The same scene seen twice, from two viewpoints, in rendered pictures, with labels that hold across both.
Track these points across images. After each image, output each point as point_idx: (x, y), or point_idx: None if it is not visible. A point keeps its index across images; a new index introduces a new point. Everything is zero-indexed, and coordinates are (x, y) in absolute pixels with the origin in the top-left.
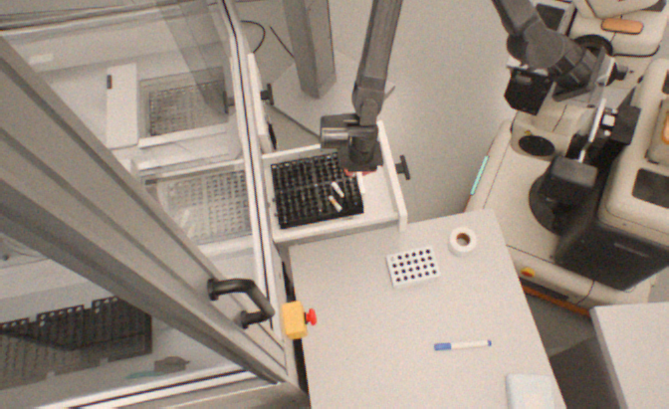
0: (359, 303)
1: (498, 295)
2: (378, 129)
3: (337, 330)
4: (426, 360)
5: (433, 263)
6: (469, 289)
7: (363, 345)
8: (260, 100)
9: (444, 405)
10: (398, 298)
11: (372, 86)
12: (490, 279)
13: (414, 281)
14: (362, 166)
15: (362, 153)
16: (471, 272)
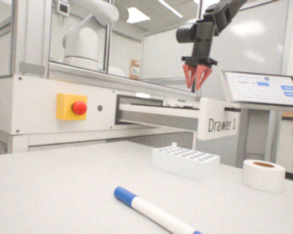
0: (117, 157)
1: (284, 229)
2: (214, 24)
3: (81, 155)
4: (91, 195)
5: (207, 159)
6: (234, 201)
7: (76, 164)
8: (182, 104)
9: (13, 230)
10: (147, 169)
11: (221, 1)
12: (283, 214)
13: (173, 155)
14: (194, 57)
15: (197, 42)
16: (254, 197)
